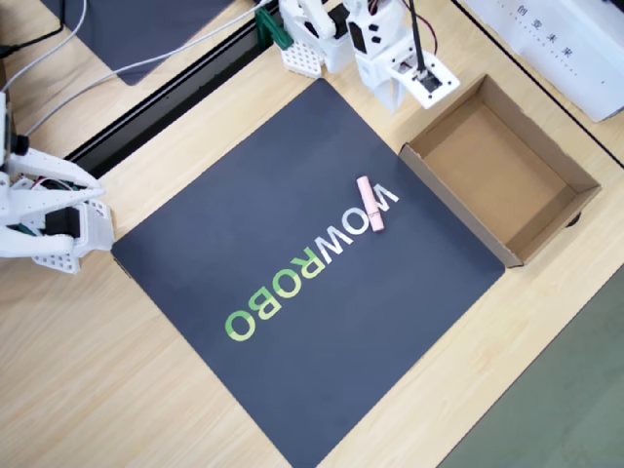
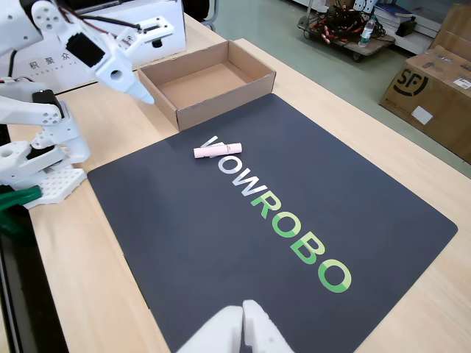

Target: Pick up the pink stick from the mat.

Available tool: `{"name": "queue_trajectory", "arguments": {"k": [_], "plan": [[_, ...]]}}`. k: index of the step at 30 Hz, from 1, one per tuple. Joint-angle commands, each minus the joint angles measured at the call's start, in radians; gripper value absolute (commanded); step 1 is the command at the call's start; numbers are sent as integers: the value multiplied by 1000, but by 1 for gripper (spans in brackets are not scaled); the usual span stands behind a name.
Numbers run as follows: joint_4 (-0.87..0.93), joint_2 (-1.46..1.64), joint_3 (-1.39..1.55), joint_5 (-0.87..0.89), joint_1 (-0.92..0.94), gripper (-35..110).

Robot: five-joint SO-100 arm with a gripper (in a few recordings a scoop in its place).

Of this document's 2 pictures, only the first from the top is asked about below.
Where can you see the open cardboard box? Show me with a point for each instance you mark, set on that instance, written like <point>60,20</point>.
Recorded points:
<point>502,170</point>

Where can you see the white wrist camera plate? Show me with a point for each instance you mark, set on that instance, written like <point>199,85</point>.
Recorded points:
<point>431,83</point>

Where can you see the pink stick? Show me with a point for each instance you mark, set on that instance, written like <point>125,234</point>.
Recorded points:
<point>370,205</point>

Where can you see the white box with Chinese print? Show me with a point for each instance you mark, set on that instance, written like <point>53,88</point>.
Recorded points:
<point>556,44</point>

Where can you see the black table rail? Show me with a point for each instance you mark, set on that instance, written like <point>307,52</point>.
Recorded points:
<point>166,92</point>

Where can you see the dark mat with WOWROBO print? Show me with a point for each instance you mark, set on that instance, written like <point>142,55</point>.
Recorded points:
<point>307,278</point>

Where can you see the green table clamp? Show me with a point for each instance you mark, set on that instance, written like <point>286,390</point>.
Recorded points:
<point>270,27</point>

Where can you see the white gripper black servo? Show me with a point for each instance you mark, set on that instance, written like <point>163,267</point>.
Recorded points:
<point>389,87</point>

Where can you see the plain dark mat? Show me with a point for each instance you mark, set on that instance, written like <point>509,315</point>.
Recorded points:
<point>141,29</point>

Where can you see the idle white robot arm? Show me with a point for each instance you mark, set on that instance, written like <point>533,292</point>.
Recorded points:
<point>49,214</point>

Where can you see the white perforated base plate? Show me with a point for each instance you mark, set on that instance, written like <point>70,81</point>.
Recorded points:
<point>303,59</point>

